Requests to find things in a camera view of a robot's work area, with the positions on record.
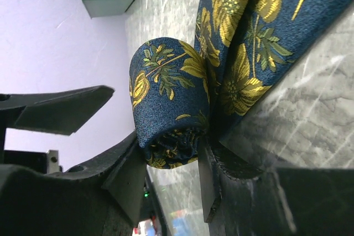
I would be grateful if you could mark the blue floral yellow tie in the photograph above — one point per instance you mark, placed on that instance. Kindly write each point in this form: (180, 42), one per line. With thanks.
(180, 92)

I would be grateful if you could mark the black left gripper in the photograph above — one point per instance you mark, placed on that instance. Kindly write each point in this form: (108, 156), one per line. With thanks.
(56, 113)

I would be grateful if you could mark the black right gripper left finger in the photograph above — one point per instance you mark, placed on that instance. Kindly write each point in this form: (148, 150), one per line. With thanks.
(101, 196)

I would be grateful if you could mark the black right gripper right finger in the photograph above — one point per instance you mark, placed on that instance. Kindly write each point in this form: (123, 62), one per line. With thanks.
(241, 199)

